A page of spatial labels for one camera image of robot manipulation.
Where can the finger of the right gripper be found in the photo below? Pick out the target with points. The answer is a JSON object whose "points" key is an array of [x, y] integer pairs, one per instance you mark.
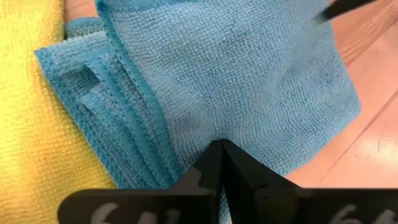
{"points": [[342, 7]]}

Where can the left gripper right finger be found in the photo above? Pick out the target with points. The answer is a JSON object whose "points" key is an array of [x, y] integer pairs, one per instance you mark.
{"points": [[280, 205]]}

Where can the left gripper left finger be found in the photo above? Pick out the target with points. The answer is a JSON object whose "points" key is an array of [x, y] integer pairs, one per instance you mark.
{"points": [[174, 205]]}

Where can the blue microfiber towel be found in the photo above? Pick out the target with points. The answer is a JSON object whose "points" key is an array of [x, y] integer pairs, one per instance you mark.
{"points": [[233, 77]]}

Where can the yellow microfiber towel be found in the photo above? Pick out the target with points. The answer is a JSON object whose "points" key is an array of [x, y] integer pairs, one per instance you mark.
{"points": [[25, 109]]}

